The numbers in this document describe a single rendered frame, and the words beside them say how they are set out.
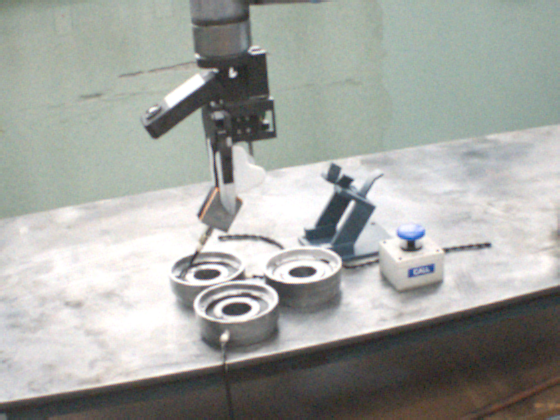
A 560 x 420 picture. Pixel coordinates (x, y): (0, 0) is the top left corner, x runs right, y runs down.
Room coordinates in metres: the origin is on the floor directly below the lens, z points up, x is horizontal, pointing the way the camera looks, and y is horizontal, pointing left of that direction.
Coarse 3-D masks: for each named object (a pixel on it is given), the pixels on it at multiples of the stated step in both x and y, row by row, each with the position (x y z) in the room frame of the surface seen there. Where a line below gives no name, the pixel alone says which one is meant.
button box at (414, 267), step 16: (400, 240) 1.16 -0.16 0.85; (416, 240) 1.14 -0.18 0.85; (384, 256) 1.14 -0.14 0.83; (400, 256) 1.11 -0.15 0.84; (416, 256) 1.10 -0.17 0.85; (432, 256) 1.10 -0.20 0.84; (384, 272) 1.14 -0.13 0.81; (400, 272) 1.09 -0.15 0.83; (416, 272) 1.10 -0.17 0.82; (432, 272) 1.10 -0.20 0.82; (400, 288) 1.09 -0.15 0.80
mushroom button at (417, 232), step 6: (402, 228) 1.13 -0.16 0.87; (408, 228) 1.13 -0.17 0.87; (414, 228) 1.13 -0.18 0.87; (420, 228) 1.13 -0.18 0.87; (402, 234) 1.12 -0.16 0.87; (408, 234) 1.12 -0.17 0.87; (414, 234) 1.11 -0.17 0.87; (420, 234) 1.12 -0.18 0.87; (408, 240) 1.12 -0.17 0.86; (414, 240) 1.12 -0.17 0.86
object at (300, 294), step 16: (272, 256) 1.15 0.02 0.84; (288, 256) 1.16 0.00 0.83; (304, 256) 1.16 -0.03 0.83; (320, 256) 1.16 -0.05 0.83; (336, 256) 1.13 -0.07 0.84; (272, 272) 1.12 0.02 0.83; (288, 272) 1.12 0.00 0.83; (304, 272) 1.14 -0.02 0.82; (320, 272) 1.11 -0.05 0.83; (336, 272) 1.09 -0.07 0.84; (272, 288) 1.08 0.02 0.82; (288, 288) 1.07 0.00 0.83; (304, 288) 1.06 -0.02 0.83; (320, 288) 1.07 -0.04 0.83; (336, 288) 1.09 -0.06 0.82; (288, 304) 1.08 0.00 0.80; (304, 304) 1.07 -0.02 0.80; (320, 304) 1.08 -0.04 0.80
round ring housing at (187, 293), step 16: (208, 256) 1.18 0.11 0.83; (224, 256) 1.18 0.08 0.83; (176, 272) 1.14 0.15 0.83; (208, 272) 1.15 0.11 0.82; (224, 272) 1.13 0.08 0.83; (240, 272) 1.11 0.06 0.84; (176, 288) 1.10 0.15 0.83; (192, 288) 1.08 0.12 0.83; (208, 288) 1.08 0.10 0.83; (192, 304) 1.09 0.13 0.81
